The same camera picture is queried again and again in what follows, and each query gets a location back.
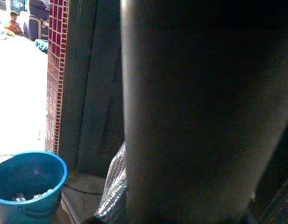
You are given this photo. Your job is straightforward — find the crumpled silver foil wrapper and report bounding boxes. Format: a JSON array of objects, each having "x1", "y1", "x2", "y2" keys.
[{"x1": 11, "y1": 192, "x2": 27, "y2": 203}]

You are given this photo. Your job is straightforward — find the green broom with blue handle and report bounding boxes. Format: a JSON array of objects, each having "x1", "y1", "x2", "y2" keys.
[{"x1": 120, "y1": 0, "x2": 288, "y2": 224}]

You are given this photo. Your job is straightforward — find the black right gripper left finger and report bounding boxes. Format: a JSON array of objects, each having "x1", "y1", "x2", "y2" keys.
[{"x1": 83, "y1": 141, "x2": 130, "y2": 224}]

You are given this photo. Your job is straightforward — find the blue plastic bucket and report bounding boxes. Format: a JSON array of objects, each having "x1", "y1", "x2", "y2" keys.
[{"x1": 0, "y1": 151, "x2": 69, "y2": 224}]

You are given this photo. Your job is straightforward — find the teal cloth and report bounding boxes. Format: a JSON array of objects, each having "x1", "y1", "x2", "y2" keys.
[{"x1": 34, "y1": 38, "x2": 49, "y2": 55}]

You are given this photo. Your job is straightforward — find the thin black floor cable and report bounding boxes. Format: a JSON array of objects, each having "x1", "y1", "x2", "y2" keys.
[{"x1": 63, "y1": 183, "x2": 104, "y2": 196}]

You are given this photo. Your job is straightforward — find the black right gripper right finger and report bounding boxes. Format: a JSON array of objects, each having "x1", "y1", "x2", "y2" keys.
[{"x1": 258, "y1": 172, "x2": 288, "y2": 224}]

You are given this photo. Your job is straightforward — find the dark door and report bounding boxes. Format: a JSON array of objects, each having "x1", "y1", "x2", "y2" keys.
[{"x1": 58, "y1": 0, "x2": 125, "y2": 175}]

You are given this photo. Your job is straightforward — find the dark blue armchair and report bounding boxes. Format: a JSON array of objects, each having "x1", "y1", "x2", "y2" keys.
[{"x1": 23, "y1": 0, "x2": 50, "y2": 42}]

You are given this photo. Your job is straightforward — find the child in red shirt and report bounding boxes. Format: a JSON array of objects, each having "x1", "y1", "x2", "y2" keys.
[{"x1": 4, "y1": 10, "x2": 24, "y2": 36}]

